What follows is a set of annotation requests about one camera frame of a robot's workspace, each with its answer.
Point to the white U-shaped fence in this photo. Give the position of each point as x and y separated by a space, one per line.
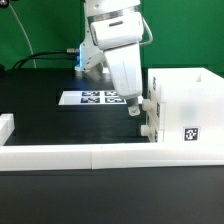
103 156

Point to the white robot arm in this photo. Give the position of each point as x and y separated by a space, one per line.
98 10

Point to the white front drawer box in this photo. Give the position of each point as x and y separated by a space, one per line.
152 131

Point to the white drawer cabinet frame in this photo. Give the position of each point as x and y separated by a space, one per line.
194 104

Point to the white drawer box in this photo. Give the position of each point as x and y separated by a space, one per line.
152 131
153 105

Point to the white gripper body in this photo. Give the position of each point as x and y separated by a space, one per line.
125 69

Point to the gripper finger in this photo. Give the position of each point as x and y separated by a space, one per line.
133 107

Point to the white fiducial marker sheet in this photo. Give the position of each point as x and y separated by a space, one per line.
95 97

